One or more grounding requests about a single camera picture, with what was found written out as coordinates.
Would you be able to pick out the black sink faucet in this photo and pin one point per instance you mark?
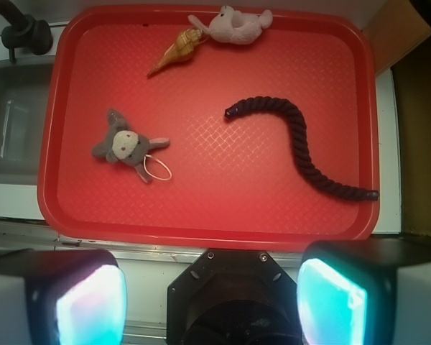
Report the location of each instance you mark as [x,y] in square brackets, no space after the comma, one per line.
[24,31]

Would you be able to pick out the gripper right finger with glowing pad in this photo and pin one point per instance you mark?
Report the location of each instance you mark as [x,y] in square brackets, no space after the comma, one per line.
[375,291]

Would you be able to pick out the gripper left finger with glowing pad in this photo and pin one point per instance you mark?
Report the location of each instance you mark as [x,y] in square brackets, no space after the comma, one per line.
[61,297]

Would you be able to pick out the grey sink basin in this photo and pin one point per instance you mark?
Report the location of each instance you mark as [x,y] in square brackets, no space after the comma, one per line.
[24,92]

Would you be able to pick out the red plastic tray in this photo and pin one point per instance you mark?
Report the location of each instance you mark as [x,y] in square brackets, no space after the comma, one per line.
[234,183]

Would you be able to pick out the golden conch seashell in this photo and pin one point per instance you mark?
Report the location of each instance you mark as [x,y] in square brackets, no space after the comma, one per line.
[181,50]

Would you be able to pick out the white plush animal toy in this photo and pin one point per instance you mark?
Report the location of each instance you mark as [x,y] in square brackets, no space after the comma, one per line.
[233,26]

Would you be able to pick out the grey plush donkey toy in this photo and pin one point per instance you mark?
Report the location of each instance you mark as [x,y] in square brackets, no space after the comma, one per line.
[123,144]

